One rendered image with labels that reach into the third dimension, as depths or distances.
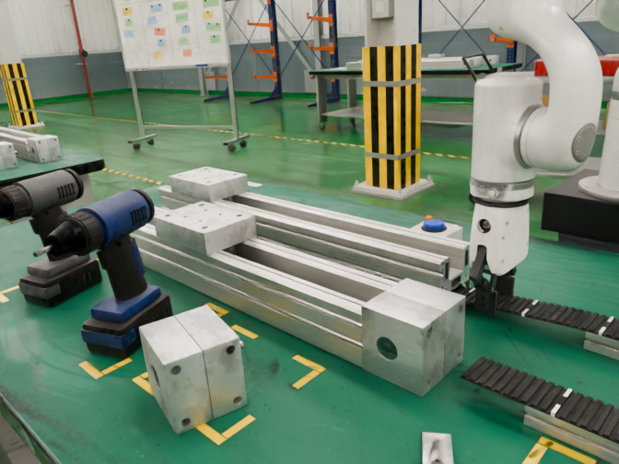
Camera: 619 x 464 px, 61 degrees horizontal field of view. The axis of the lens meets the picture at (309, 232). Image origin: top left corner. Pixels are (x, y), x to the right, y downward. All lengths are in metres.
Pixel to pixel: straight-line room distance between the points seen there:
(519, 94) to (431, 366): 0.35
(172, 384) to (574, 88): 0.56
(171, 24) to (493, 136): 6.06
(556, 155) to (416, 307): 0.24
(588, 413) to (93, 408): 0.57
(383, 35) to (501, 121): 3.53
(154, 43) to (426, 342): 6.36
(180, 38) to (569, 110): 6.07
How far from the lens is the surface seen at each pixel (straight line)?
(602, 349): 0.80
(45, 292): 1.01
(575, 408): 0.64
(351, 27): 10.61
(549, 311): 0.82
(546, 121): 0.69
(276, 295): 0.78
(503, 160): 0.73
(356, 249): 0.92
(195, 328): 0.66
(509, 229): 0.77
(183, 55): 6.57
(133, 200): 0.80
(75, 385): 0.79
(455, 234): 1.01
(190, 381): 0.62
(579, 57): 0.70
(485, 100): 0.73
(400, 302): 0.67
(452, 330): 0.69
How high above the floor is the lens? 1.19
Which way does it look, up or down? 20 degrees down
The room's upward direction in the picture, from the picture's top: 4 degrees counter-clockwise
